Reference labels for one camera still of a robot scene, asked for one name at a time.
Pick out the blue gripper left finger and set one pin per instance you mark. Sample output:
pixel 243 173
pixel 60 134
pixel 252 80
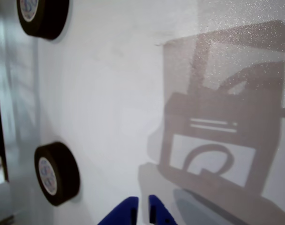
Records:
pixel 126 211

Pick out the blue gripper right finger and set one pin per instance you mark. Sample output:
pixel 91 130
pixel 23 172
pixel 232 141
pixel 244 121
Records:
pixel 157 211

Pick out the black tape roll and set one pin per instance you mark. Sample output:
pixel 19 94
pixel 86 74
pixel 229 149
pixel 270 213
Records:
pixel 51 21
pixel 62 178

